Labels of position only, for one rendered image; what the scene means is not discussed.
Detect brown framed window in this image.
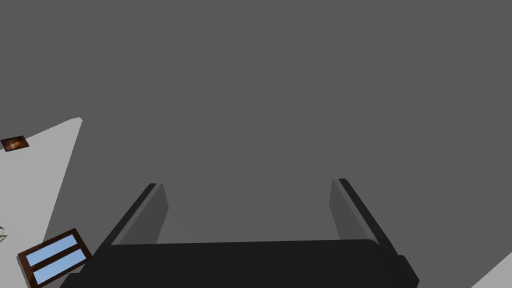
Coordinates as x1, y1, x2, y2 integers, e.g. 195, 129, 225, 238
16, 227, 93, 288

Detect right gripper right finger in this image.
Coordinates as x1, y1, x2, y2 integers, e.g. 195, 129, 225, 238
329, 178, 399, 256

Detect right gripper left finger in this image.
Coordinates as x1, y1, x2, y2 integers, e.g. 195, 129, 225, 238
98, 182, 170, 251

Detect brown framed wall picture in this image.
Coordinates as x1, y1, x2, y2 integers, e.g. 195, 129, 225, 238
0, 135, 31, 153

